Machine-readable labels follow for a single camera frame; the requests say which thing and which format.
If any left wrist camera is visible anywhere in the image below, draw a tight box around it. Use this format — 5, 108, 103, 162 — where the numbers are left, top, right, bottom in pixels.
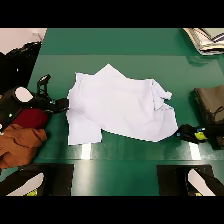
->
35, 73, 53, 101

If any black cable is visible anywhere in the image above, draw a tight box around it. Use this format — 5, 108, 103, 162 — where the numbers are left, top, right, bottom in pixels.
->
212, 105, 224, 123

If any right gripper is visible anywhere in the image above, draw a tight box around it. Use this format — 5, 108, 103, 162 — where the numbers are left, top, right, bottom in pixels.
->
176, 123, 208, 145

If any pale striped garment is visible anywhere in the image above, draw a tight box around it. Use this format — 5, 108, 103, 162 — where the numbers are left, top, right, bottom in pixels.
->
182, 27, 224, 56

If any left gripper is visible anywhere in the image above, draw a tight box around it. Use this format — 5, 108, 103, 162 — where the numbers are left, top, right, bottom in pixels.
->
49, 97, 71, 115

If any red garment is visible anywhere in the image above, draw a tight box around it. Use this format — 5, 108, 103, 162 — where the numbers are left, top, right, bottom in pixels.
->
11, 108, 50, 131

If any brown garment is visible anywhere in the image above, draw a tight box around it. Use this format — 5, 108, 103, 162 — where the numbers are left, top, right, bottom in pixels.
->
0, 123, 48, 170

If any white T-shirt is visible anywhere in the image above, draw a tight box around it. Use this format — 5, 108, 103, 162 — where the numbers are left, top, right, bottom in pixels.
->
65, 63, 180, 147

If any olive garment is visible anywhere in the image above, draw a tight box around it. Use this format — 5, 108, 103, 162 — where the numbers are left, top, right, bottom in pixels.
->
193, 85, 224, 127

